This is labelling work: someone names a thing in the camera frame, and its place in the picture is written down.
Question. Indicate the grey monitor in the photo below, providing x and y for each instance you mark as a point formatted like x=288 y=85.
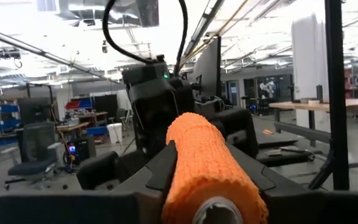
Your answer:
x=208 y=68

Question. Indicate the wooden workbench with casters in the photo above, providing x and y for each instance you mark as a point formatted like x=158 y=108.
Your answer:
x=73 y=126

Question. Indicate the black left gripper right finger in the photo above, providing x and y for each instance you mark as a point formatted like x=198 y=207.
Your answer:
x=306 y=208

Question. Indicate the white trash bin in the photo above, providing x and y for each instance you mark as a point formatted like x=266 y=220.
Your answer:
x=114 y=133

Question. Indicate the orange cloth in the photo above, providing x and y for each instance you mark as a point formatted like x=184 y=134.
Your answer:
x=204 y=161

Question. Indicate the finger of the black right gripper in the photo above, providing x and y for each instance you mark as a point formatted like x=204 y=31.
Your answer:
x=132 y=166

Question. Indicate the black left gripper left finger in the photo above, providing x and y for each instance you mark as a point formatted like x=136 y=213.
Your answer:
x=73 y=208

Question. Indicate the long wooden workbench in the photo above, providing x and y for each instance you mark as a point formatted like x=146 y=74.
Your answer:
x=315 y=106

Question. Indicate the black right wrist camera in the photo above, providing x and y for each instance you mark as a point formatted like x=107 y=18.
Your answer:
x=154 y=115

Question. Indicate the black computer tower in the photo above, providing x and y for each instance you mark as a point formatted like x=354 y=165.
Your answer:
x=82 y=149

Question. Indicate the white cylindrical column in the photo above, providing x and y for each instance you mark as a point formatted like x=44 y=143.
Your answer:
x=309 y=62

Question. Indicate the grey mesh office chair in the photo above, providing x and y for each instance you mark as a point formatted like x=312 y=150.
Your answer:
x=36 y=146

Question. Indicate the black table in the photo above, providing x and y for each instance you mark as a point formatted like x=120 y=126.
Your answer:
x=278 y=155

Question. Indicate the blue storage bin shelf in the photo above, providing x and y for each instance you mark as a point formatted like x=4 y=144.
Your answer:
x=2 y=121

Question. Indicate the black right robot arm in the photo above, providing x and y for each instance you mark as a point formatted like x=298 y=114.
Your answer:
x=148 y=74

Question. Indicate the small orange object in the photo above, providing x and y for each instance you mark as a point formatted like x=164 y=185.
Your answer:
x=267 y=132

